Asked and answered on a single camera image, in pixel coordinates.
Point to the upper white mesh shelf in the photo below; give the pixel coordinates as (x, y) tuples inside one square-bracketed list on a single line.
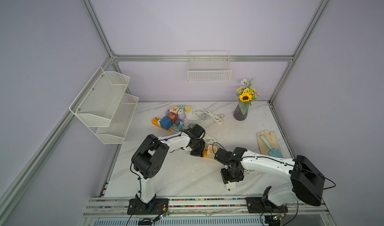
[(97, 103)]

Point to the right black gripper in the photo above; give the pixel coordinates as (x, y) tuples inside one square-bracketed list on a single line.
[(225, 177)]

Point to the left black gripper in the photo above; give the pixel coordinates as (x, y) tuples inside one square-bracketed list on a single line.
[(199, 153)]

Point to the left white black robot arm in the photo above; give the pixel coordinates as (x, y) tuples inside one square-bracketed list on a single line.
[(151, 154)]

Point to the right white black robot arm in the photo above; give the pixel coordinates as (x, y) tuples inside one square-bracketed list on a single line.
[(304, 182)]

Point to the brown cube adapter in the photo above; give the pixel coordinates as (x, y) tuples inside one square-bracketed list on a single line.
[(173, 117)]

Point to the sunflower bouquet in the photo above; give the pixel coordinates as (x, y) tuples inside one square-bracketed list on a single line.
[(246, 95)]

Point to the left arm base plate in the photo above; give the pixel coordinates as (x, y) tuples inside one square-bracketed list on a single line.
[(154, 207)]

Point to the orange power strip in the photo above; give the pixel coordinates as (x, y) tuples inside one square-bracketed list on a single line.
[(205, 153), (156, 122)]

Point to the white mesh shelf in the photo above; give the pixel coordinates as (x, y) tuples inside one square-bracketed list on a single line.
[(116, 132), (97, 103)]

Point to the white wire wall basket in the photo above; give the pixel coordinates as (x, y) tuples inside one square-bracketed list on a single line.
[(209, 66)]

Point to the beige work glove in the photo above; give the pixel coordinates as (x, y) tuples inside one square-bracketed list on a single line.
[(272, 139)]

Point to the dark purple ribbed vase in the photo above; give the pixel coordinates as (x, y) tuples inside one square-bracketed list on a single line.
[(240, 113)]

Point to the beige cube adapter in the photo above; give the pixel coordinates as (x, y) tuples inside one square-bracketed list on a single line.
[(212, 150)]

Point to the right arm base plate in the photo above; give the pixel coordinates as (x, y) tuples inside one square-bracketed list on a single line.
[(258, 205)]

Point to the teal power strip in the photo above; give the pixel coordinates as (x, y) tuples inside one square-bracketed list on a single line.
[(178, 125)]

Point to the aluminium front rail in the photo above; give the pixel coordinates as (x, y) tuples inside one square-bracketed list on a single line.
[(192, 206)]

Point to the pink white cube adapter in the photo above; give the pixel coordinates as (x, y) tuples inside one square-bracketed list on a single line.
[(174, 109)]

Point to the blue cube adapter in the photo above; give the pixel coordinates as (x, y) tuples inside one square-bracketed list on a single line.
[(166, 123)]

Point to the teal garden trowel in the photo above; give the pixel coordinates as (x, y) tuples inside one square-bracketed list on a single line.
[(273, 152)]

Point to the lower white mesh shelf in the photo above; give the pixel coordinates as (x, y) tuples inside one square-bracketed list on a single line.
[(116, 132)]

